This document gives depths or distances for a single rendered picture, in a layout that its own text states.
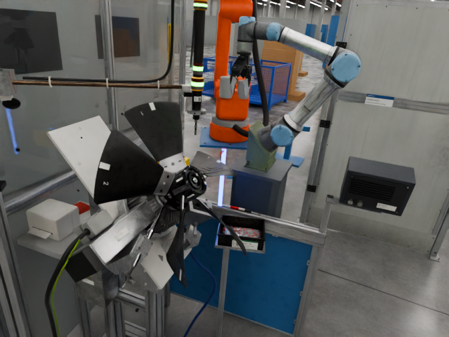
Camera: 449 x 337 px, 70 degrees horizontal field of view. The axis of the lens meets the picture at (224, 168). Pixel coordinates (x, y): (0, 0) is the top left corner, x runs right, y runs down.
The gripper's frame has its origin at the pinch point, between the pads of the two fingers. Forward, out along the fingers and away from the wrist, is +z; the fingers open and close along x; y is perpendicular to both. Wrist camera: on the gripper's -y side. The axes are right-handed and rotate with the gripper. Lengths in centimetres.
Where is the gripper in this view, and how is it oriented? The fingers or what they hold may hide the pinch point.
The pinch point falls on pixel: (238, 93)
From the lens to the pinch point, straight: 166.8
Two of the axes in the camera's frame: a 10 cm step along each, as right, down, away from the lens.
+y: 3.5, -3.6, 8.7
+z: -0.7, 9.1, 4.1
